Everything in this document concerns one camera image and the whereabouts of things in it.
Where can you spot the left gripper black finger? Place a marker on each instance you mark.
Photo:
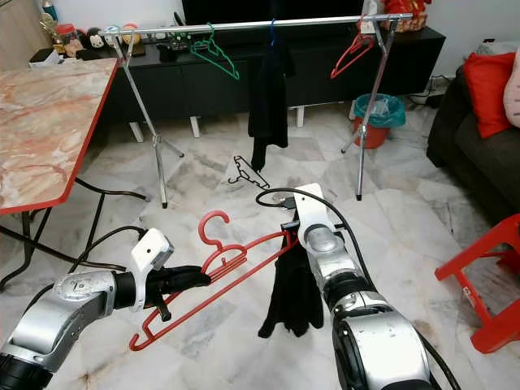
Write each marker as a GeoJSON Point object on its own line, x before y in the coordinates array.
{"type": "Point", "coordinates": [199, 282]}
{"type": "Point", "coordinates": [197, 271]}

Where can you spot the red plastic hanger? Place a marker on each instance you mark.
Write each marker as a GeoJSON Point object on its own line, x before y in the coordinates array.
{"type": "Point", "coordinates": [337, 73]}
{"type": "Point", "coordinates": [223, 258]}

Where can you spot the green plastic hanger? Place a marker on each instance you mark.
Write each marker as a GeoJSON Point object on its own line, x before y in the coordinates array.
{"type": "Point", "coordinates": [233, 73]}

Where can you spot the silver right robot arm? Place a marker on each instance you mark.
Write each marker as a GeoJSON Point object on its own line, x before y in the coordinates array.
{"type": "Point", "coordinates": [382, 341]}

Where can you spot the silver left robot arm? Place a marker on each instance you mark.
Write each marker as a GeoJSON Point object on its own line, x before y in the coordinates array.
{"type": "Point", "coordinates": [65, 309]}

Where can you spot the red bin with teal bag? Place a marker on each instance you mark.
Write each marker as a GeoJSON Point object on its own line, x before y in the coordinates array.
{"type": "Point", "coordinates": [370, 136]}

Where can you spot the black shirt with green logo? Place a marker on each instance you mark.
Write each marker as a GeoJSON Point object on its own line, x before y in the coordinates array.
{"type": "Point", "coordinates": [268, 101]}

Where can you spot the black TV cabinet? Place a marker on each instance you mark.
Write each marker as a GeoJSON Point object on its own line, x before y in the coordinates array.
{"type": "Point", "coordinates": [317, 85]}

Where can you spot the dark grey sofa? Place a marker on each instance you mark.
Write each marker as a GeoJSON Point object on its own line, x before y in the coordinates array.
{"type": "Point", "coordinates": [471, 171]}

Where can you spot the silver clothes rack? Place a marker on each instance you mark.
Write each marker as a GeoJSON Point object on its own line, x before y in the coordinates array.
{"type": "Point", "coordinates": [236, 26]}

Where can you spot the red plastic stool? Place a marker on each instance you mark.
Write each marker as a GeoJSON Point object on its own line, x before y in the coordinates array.
{"type": "Point", "coordinates": [481, 313]}

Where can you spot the black electronic box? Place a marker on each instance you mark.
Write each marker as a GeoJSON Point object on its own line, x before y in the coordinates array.
{"type": "Point", "coordinates": [175, 47]}

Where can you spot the black television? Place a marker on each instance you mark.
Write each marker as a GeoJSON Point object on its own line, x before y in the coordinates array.
{"type": "Point", "coordinates": [276, 8]}

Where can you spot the white tissue box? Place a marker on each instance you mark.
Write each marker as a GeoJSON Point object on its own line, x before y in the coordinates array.
{"type": "Point", "coordinates": [369, 22]}

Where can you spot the red cushion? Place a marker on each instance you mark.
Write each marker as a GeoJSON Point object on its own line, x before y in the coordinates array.
{"type": "Point", "coordinates": [487, 93]}

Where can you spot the red laughing Buddha statue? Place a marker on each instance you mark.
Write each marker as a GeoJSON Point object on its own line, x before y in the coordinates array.
{"type": "Point", "coordinates": [406, 15]}

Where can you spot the orange round toy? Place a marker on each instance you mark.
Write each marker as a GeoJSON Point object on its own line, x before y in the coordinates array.
{"type": "Point", "coordinates": [130, 34]}

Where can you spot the white round toy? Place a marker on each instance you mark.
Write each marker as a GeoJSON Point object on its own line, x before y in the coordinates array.
{"type": "Point", "coordinates": [112, 35]}

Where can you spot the black plush doll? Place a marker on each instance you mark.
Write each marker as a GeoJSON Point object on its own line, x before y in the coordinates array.
{"type": "Point", "coordinates": [93, 39]}

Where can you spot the pink Hello Kitty cushion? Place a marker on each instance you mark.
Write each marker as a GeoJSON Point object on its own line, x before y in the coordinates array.
{"type": "Point", "coordinates": [514, 89]}

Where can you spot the gold trophy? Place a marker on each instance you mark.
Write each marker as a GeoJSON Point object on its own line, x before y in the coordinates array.
{"type": "Point", "coordinates": [46, 28]}

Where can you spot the light wooden cabinet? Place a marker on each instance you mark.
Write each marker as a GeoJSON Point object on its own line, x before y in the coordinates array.
{"type": "Point", "coordinates": [20, 32]}

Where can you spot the blue bottle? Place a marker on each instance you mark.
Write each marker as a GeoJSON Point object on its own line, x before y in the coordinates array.
{"type": "Point", "coordinates": [49, 10]}

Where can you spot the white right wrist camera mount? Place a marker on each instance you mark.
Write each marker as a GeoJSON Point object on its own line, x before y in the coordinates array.
{"type": "Point", "coordinates": [313, 211]}

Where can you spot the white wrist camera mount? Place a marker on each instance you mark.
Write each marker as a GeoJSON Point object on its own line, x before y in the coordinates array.
{"type": "Point", "coordinates": [313, 211]}
{"type": "Point", "coordinates": [150, 252]}

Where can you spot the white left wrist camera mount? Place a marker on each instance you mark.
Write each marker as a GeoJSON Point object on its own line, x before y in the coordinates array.
{"type": "Point", "coordinates": [150, 252]}

